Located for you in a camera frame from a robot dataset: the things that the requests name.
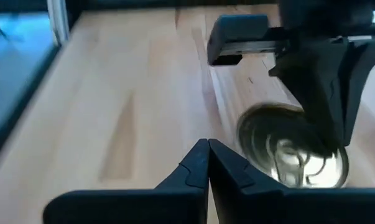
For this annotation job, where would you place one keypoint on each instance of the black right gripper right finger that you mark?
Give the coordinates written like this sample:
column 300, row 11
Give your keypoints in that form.
column 268, row 207

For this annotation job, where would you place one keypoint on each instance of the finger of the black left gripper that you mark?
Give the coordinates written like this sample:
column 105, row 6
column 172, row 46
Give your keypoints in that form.
column 240, row 28
column 327, row 87

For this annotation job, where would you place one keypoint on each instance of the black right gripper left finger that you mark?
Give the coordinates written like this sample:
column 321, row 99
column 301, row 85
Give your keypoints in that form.
column 143, row 207

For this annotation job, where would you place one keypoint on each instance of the pink salmon can pull-tab lid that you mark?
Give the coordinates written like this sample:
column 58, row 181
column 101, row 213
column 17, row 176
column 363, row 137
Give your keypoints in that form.
column 314, row 171

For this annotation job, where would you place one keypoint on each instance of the silver metal bracket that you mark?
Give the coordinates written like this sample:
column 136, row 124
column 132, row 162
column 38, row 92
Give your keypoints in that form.
column 58, row 21

